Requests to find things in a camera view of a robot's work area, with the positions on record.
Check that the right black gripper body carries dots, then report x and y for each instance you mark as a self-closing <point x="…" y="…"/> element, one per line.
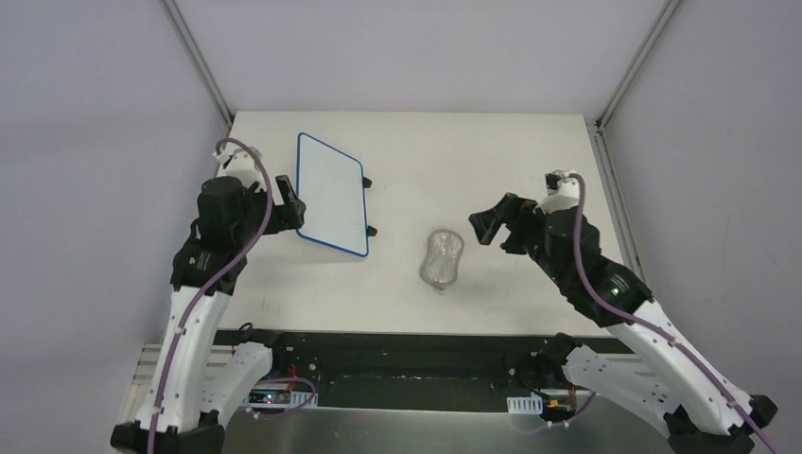
<point x="518" y="221"/>

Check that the blue-framed small whiteboard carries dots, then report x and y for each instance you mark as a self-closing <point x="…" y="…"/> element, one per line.
<point x="330" y="184"/>

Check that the right side aluminium rail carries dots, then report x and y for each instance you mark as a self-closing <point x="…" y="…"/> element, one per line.
<point x="615" y="198"/>

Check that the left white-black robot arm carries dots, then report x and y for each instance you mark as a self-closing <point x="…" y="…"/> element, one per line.
<point x="184" y="411"/>

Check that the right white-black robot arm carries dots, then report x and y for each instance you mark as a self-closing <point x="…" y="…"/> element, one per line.
<point x="686" y="399"/>

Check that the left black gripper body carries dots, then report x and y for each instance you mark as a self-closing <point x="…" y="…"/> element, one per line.
<point x="279" y="208"/>

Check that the aluminium frame post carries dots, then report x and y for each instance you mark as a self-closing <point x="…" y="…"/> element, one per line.
<point x="202" y="68"/>
<point x="639" y="61"/>

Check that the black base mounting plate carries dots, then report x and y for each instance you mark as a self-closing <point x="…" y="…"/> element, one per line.
<point x="408" y="371"/>

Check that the right aluminium frame post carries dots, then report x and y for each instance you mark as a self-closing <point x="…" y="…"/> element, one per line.
<point x="639" y="61"/>

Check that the white cable duct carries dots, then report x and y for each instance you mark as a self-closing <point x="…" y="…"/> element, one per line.
<point x="280" y="399"/>
<point x="532" y="404"/>

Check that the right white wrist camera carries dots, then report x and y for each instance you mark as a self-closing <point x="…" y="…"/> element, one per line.
<point x="563" y="192"/>

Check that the left aluminium frame post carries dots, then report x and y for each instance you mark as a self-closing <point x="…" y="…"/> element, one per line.
<point x="202" y="68"/>

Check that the left white cable duct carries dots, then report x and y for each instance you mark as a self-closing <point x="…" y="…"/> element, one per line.
<point x="280" y="399"/>

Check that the right white cable duct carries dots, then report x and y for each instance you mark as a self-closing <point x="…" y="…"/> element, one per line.
<point x="532" y="404"/>

